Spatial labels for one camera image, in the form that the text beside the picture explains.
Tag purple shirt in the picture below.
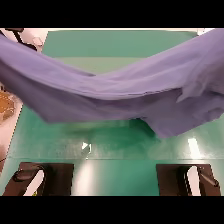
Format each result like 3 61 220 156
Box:
0 28 224 140

